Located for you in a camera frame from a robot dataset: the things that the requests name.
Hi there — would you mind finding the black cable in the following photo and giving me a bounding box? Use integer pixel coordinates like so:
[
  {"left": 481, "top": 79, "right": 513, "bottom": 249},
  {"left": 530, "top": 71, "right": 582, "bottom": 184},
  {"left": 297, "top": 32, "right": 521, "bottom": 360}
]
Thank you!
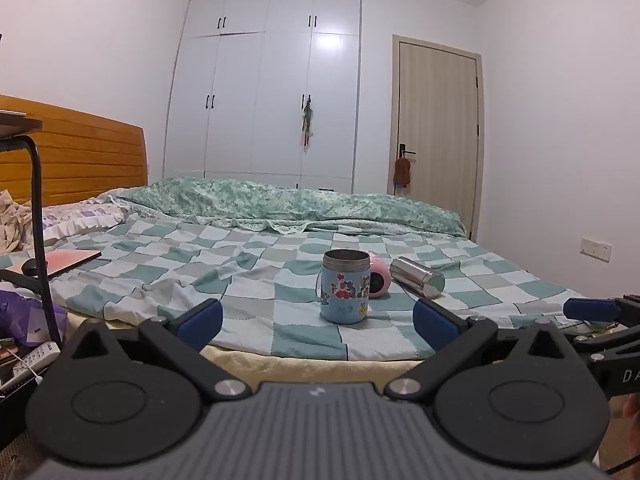
[{"left": 602, "top": 452, "right": 640, "bottom": 477}]

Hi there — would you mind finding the white power strip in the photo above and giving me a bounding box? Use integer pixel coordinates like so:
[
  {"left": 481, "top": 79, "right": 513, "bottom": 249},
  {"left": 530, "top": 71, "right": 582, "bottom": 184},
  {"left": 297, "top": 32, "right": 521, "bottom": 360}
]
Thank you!
[{"left": 12, "top": 340, "right": 61, "bottom": 379}]

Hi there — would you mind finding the beige patterned cloth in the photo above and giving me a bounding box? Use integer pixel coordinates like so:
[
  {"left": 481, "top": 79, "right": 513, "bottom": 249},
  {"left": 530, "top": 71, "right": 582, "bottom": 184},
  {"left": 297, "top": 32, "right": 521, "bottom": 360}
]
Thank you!
[{"left": 0, "top": 188, "right": 37, "bottom": 254}]

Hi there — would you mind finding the green floral quilt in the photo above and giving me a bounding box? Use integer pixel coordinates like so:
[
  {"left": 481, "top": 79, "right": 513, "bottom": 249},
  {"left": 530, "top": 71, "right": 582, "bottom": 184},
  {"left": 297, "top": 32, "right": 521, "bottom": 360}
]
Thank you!
[{"left": 106, "top": 176, "right": 467, "bottom": 239}]

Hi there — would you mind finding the beige door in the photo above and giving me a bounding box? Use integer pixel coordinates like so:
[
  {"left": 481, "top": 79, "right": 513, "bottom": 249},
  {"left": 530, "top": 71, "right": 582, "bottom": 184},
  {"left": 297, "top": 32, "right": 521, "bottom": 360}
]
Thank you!
[{"left": 387, "top": 34, "right": 485, "bottom": 244}]

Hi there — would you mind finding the checkered green bed sheet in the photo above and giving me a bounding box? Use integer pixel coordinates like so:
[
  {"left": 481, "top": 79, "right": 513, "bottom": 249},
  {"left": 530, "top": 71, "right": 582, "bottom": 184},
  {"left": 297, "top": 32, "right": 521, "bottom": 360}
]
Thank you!
[{"left": 0, "top": 214, "right": 597, "bottom": 362}]

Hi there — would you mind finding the white wall socket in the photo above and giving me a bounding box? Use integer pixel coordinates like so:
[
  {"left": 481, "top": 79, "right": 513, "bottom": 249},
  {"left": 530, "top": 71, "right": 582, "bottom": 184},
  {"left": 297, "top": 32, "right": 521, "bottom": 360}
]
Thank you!
[{"left": 579, "top": 237, "right": 612, "bottom": 263}]

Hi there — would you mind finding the black frame side table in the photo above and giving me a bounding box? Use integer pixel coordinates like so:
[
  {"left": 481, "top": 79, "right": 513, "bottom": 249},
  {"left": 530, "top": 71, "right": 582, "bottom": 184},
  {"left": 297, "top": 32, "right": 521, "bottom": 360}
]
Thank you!
[{"left": 0, "top": 108, "right": 66, "bottom": 349}]

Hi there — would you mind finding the green hanging ornament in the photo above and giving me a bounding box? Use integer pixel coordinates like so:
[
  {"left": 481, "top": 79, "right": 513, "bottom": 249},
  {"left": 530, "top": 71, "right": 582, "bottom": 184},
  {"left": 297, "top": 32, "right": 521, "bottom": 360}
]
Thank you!
[{"left": 298, "top": 95, "right": 316, "bottom": 151}]

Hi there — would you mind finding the purple bag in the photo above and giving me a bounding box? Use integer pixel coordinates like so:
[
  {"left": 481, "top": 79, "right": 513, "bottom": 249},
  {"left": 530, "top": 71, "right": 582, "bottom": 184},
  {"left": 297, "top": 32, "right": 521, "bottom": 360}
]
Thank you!
[{"left": 0, "top": 289, "right": 69, "bottom": 350}]

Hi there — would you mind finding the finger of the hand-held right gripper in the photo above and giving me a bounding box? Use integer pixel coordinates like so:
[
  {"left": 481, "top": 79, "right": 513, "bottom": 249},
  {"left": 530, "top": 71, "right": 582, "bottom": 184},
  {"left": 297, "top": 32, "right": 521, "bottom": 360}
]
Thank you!
[{"left": 562, "top": 296, "right": 640, "bottom": 323}]

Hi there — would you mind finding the brown hanging pouch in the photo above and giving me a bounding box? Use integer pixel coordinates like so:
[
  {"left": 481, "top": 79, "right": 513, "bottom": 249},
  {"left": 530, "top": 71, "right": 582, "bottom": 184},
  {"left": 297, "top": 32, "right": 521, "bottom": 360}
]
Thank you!
[{"left": 393, "top": 156, "right": 414, "bottom": 190}]

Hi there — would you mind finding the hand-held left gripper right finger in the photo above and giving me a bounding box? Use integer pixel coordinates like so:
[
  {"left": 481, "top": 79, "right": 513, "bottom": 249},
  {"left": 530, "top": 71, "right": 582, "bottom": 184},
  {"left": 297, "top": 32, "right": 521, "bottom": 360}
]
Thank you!
[{"left": 384, "top": 298, "right": 571, "bottom": 402}]

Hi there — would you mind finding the pink laptop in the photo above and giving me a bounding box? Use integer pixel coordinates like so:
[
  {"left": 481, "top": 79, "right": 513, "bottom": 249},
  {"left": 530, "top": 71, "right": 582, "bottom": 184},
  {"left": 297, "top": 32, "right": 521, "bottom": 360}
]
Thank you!
[{"left": 0, "top": 248, "right": 103, "bottom": 282}]

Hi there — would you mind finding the wooden headboard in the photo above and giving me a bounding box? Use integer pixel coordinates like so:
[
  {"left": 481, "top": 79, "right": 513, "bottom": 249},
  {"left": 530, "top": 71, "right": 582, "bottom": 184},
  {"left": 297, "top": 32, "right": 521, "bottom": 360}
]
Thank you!
[{"left": 0, "top": 95, "right": 149, "bottom": 209}]

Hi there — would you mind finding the purple floral pillow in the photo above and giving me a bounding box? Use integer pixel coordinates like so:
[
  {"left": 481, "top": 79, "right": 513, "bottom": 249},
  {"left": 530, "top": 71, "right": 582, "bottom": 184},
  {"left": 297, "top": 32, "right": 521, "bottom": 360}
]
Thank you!
[{"left": 41, "top": 199, "right": 135, "bottom": 242}]

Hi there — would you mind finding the blue cartoon print cup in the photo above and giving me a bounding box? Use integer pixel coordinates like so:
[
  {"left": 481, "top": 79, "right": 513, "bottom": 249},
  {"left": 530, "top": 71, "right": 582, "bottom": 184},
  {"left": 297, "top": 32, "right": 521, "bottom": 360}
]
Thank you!
[{"left": 315, "top": 249, "right": 374, "bottom": 325}]

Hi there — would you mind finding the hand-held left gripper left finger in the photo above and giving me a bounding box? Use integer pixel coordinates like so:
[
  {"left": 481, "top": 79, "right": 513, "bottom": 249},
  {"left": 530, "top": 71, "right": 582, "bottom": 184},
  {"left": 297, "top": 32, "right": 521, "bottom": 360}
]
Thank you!
[{"left": 70, "top": 298, "right": 252, "bottom": 402}]

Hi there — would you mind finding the white cable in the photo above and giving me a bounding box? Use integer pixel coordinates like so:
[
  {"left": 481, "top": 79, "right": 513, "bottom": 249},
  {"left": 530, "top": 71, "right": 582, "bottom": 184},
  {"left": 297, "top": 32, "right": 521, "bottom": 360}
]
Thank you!
[{"left": 14, "top": 351, "right": 45, "bottom": 387}]

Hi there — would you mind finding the stainless steel cup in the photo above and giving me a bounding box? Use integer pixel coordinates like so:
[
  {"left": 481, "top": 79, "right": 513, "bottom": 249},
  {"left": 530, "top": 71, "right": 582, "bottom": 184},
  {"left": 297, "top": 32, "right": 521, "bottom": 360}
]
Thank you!
[{"left": 389, "top": 256, "right": 446, "bottom": 300}]

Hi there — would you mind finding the white wardrobe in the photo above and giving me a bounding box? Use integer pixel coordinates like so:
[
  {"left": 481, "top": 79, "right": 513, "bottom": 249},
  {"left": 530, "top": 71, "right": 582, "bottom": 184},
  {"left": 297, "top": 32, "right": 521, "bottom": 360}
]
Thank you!
[{"left": 162, "top": 0, "right": 363, "bottom": 195}]

